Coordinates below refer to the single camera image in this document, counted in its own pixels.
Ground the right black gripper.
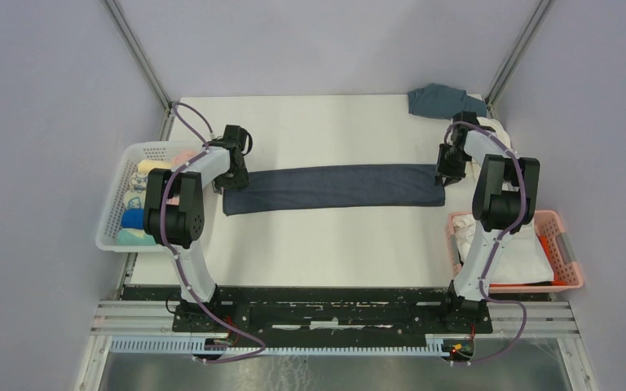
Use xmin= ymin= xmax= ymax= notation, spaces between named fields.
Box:
xmin=434 ymin=143 xmax=471 ymax=187

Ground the pink towel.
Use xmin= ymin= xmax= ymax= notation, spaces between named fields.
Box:
xmin=166 ymin=150 xmax=199 ymax=205

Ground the dark blue towel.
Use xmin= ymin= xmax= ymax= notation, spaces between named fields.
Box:
xmin=223 ymin=164 xmax=446 ymax=216

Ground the white plastic basket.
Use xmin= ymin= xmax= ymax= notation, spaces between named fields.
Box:
xmin=95 ymin=141 xmax=201 ymax=253

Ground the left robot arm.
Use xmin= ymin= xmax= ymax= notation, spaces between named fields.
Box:
xmin=143 ymin=125 xmax=253 ymax=332

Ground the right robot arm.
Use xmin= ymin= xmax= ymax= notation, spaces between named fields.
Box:
xmin=435 ymin=112 xmax=540 ymax=332

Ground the cream white towel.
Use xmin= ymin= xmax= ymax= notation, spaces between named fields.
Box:
xmin=471 ymin=116 xmax=518 ymax=179

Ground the teal blue towel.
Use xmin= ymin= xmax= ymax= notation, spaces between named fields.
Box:
xmin=407 ymin=83 xmax=487 ymax=119

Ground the patterned rolled towel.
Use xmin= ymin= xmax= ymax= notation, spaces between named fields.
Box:
xmin=123 ymin=189 xmax=146 ymax=209
xmin=129 ymin=172 xmax=148 ymax=192

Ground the blue rolled towel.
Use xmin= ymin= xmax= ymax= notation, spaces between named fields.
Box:
xmin=120 ymin=209 xmax=144 ymax=231

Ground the pink plastic basket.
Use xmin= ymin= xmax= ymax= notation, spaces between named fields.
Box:
xmin=447 ymin=209 xmax=584 ymax=294

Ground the orange item in basket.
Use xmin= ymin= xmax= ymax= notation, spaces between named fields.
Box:
xmin=537 ymin=235 xmax=566 ymax=286

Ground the white towel in basket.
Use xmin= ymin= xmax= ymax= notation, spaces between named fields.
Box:
xmin=447 ymin=213 xmax=555 ymax=286

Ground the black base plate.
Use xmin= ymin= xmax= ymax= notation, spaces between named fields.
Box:
xmin=121 ymin=286 xmax=552 ymax=349

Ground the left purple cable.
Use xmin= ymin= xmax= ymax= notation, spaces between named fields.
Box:
xmin=159 ymin=101 xmax=267 ymax=365

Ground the white cable duct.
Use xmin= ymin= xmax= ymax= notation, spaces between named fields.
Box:
xmin=109 ymin=336 xmax=448 ymax=358

